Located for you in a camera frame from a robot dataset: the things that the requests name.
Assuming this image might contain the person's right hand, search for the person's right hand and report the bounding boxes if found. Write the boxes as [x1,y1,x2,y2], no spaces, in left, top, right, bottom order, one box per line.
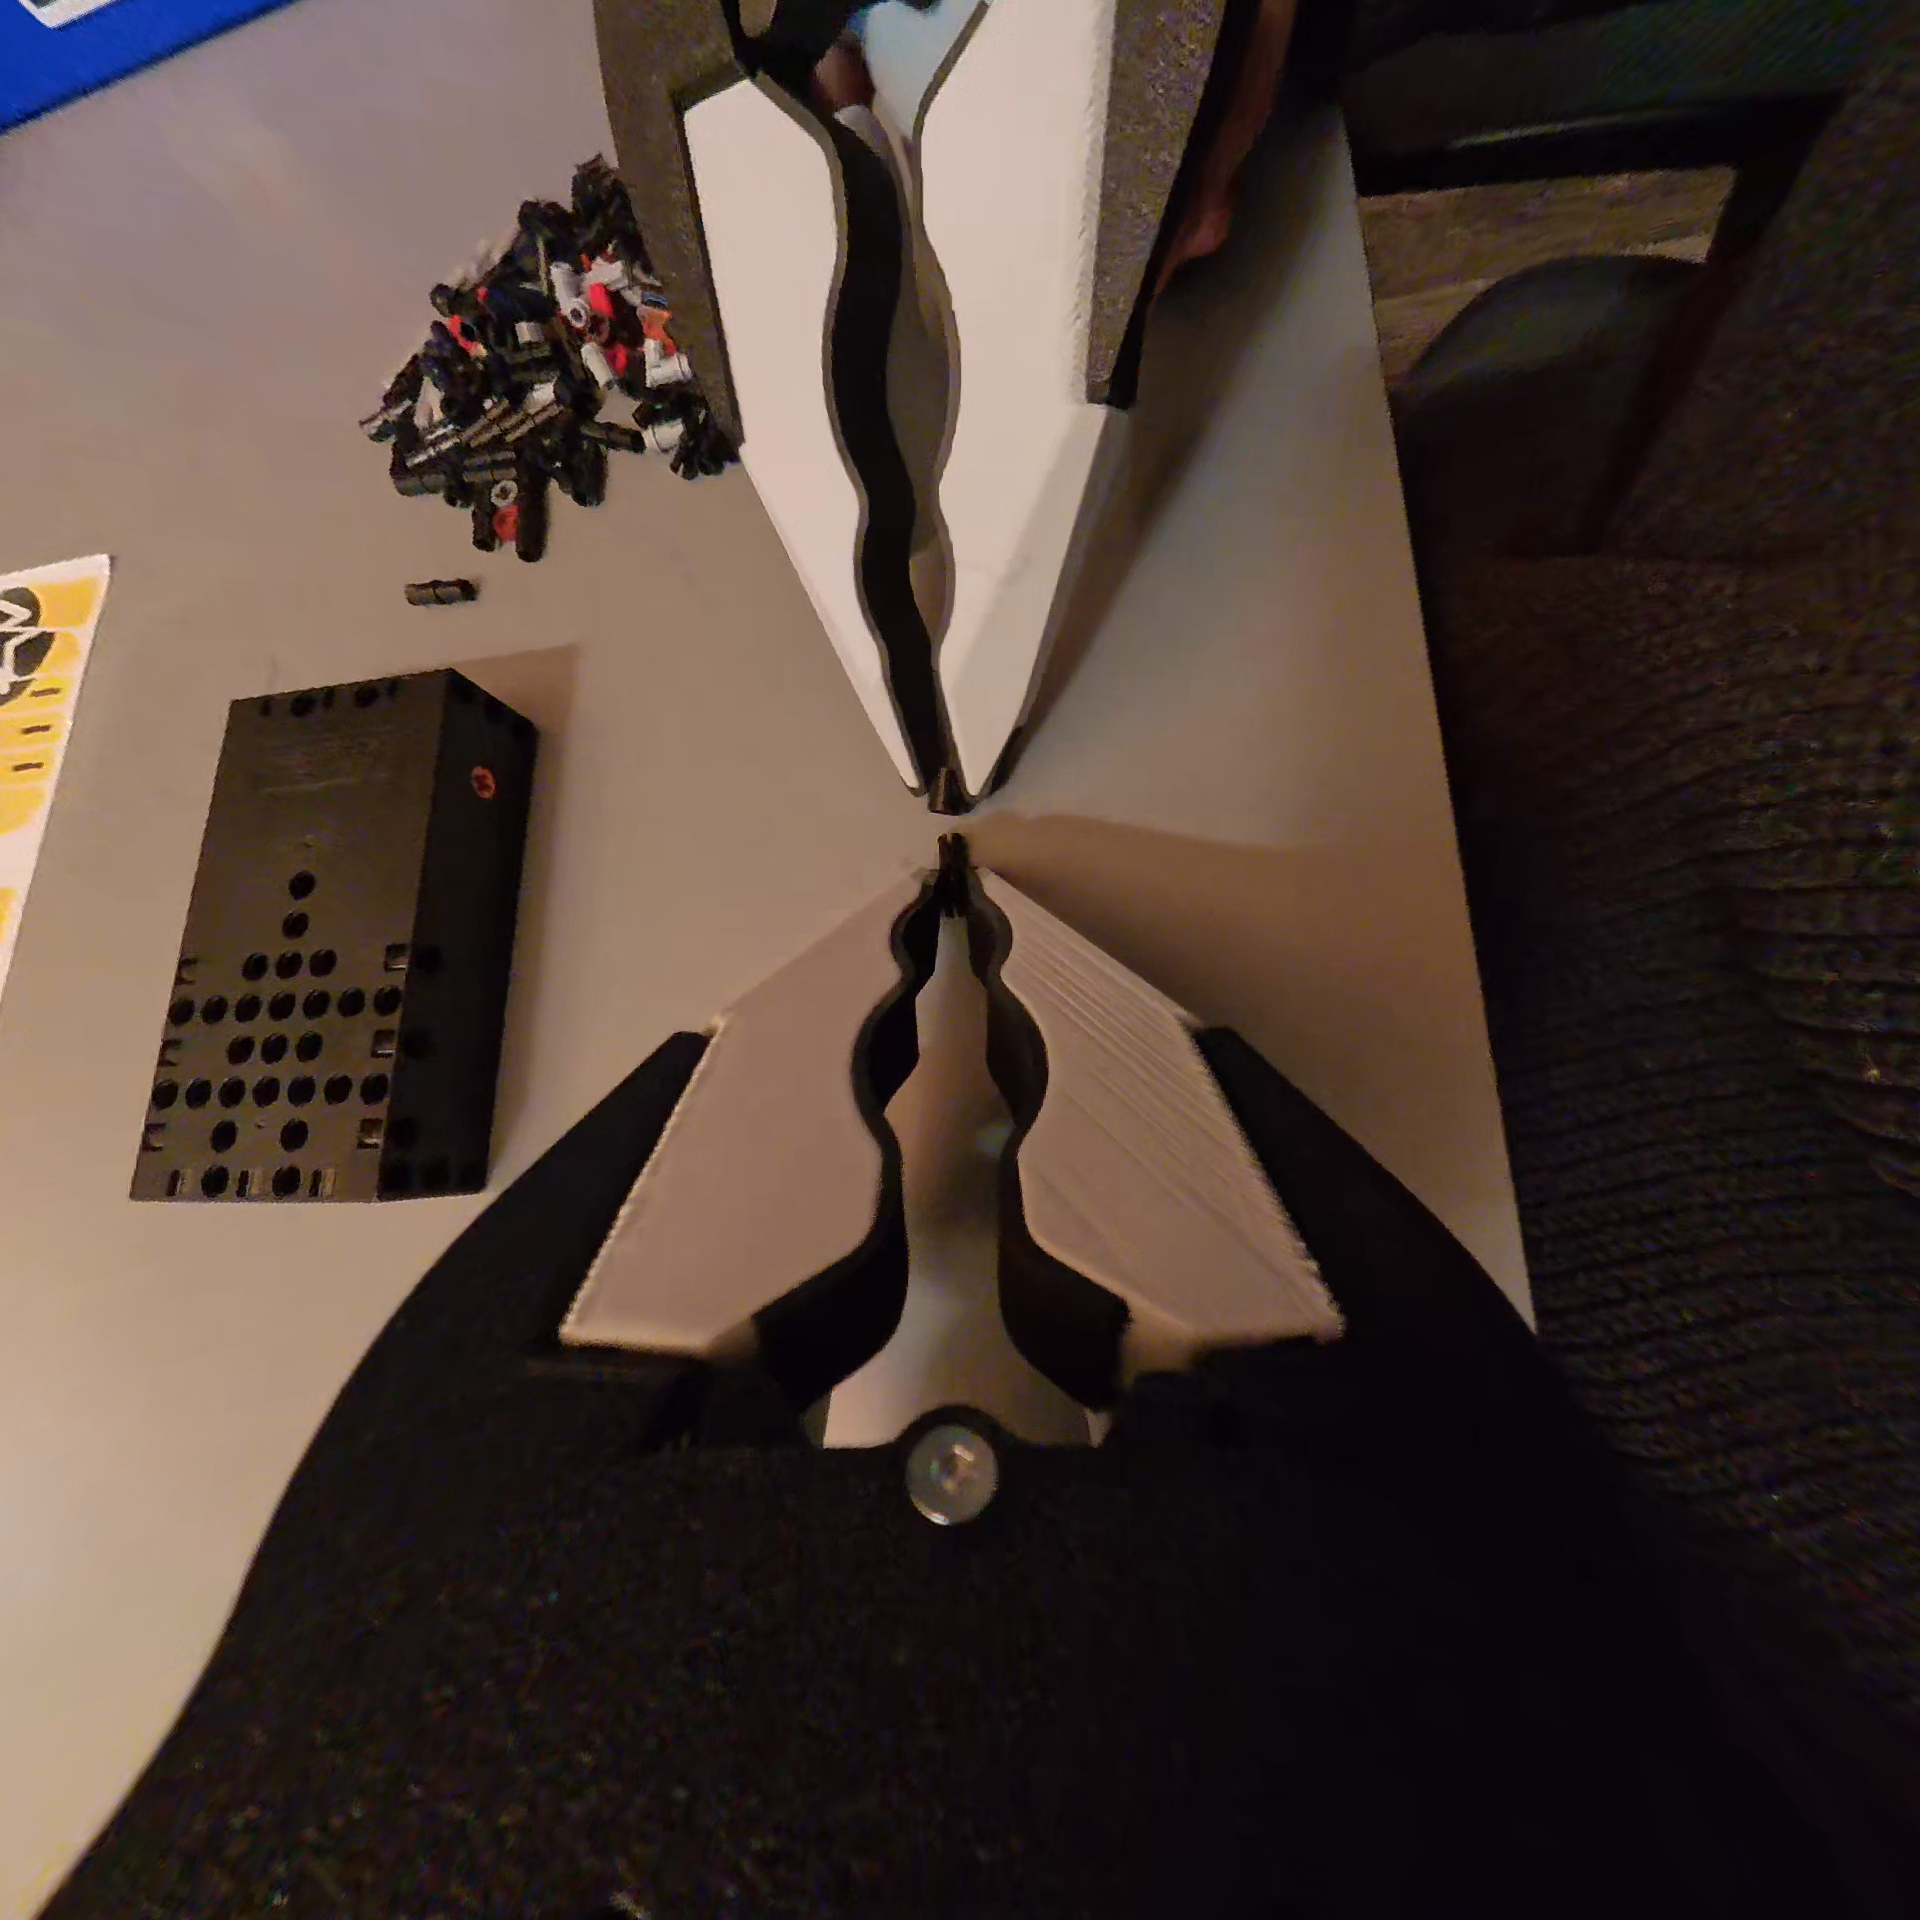
[1162,0,1293,304]

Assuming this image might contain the black perforated plastic block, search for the black perforated plastic block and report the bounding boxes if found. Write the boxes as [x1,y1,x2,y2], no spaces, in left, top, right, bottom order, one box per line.
[131,667,542,1203]

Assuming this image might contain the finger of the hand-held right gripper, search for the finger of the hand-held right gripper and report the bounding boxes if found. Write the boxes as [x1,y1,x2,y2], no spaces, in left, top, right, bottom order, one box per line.
[677,68,956,796]
[918,0,1137,810]

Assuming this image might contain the pile of small plastic pins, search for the pile of small plastic pins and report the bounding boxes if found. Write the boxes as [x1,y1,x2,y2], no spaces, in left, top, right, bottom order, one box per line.
[362,155,740,567]

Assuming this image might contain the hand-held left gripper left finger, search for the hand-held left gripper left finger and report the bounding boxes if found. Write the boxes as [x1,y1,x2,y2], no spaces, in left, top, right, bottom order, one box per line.
[558,870,944,1409]

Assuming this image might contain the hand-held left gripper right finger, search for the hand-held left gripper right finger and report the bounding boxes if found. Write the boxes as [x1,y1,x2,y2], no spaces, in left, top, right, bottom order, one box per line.
[958,863,1347,1417]

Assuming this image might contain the blue plastic bin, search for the blue plastic bin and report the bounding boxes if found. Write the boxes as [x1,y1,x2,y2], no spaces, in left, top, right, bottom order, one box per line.
[0,0,310,134]

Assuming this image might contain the yellow grey sticker sheet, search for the yellow grey sticker sheet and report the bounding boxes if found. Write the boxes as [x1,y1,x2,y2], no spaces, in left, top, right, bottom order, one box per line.
[0,554,111,996]

